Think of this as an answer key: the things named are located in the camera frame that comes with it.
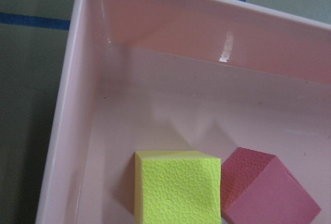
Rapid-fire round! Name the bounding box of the pink plastic bin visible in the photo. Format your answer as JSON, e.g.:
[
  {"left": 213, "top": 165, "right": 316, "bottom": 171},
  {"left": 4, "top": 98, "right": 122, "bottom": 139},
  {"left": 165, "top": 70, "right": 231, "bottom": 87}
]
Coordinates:
[{"left": 36, "top": 0, "right": 330, "bottom": 223}]

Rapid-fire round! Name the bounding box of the pink foam cube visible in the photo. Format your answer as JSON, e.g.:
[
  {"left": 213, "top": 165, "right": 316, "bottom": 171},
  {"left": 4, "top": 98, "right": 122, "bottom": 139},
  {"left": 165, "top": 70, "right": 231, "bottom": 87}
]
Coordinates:
[{"left": 221, "top": 147, "right": 321, "bottom": 223}]

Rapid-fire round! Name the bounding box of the yellow foam cube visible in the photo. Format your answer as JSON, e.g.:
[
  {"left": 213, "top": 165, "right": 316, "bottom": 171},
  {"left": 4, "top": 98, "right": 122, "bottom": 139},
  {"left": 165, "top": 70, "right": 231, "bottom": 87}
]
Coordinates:
[{"left": 134, "top": 151, "right": 221, "bottom": 223}]

